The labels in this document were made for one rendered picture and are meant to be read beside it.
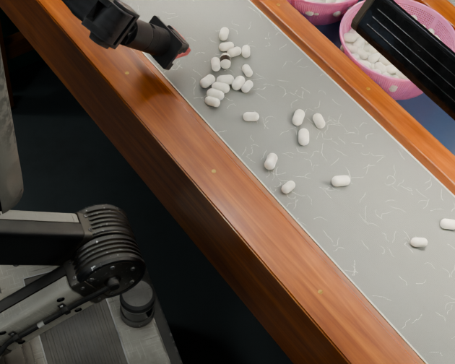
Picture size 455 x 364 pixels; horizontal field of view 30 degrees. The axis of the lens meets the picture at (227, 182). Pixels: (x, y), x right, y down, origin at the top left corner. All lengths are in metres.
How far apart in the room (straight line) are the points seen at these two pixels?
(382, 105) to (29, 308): 0.81
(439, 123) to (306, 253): 0.53
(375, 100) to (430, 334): 0.52
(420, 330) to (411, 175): 0.34
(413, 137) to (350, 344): 0.49
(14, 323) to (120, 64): 0.58
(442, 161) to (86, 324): 0.78
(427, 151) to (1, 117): 1.00
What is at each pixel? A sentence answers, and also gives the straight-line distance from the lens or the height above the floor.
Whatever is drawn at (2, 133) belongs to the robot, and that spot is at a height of 1.29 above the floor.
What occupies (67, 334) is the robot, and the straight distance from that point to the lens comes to 1.77.
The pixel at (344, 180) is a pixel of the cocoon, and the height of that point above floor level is 0.76.
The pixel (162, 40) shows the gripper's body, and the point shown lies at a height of 0.87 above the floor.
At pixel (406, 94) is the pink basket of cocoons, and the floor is 0.70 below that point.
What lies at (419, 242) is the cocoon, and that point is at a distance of 1.63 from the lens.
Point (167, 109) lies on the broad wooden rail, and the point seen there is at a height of 0.77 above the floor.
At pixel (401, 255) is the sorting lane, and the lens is 1.62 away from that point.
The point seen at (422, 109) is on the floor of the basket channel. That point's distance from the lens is 1.96.
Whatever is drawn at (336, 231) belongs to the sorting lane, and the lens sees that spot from 1.62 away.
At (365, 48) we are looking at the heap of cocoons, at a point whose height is 0.73.
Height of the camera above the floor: 2.05
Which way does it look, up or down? 53 degrees down
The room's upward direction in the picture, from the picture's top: 8 degrees clockwise
